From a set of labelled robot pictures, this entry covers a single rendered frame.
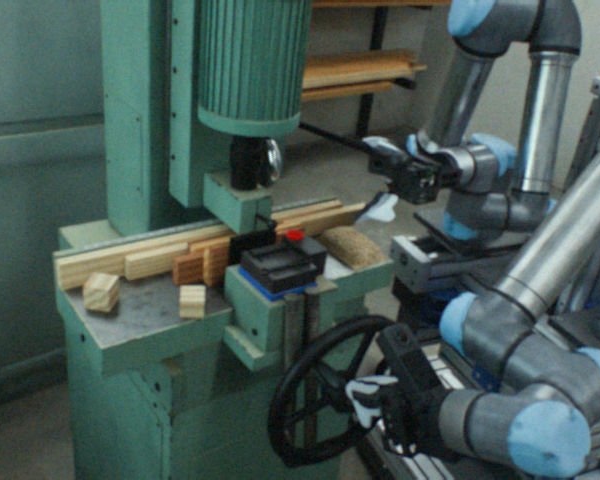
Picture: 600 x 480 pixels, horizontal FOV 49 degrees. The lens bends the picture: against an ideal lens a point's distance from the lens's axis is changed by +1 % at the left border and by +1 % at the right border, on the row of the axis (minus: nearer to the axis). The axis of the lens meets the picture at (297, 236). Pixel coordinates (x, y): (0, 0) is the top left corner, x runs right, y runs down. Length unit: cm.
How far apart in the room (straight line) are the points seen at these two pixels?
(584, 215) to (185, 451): 78
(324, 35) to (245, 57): 334
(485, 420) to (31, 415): 171
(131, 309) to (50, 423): 117
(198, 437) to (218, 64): 66
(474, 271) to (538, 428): 102
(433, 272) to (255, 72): 79
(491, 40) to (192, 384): 85
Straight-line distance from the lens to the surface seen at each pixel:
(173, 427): 120
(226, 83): 107
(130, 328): 106
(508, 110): 470
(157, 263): 118
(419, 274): 162
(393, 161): 106
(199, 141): 123
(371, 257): 128
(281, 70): 107
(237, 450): 134
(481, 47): 137
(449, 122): 150
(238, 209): 117
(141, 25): 125
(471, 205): 133
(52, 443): 217
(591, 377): 83
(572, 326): 143
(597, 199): 93
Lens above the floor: 153
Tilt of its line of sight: 28 degrees down
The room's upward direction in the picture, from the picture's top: 7 degrees clockwise
